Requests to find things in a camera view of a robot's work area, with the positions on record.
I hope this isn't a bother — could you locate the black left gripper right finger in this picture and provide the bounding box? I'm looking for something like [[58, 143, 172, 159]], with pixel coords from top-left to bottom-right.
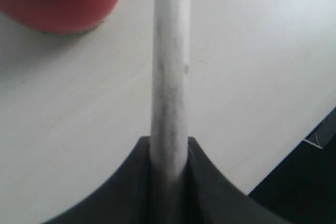
[[185, 137, 288, 224]]

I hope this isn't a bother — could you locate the white drumstick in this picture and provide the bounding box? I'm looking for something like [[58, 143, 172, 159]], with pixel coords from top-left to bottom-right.
[[150, 0, 191, 183]]

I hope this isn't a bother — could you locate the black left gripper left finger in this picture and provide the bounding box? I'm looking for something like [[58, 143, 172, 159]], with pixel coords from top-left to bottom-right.
[[47, 136, 150, 224]]

